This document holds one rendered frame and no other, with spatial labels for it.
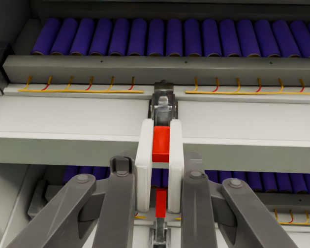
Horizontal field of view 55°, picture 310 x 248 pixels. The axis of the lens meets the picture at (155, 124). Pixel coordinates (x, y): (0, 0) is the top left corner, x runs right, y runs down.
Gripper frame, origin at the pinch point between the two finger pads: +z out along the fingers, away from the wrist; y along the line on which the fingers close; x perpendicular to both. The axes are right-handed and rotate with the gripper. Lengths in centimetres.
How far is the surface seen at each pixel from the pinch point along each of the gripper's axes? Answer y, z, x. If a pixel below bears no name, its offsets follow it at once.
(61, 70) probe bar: -10.0, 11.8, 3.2
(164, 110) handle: 0.1, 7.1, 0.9
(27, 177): -17.6, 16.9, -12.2
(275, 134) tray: 10.1, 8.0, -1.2
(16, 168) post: -17.9, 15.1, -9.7
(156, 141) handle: -0.3, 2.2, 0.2
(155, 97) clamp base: -0.7, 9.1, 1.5
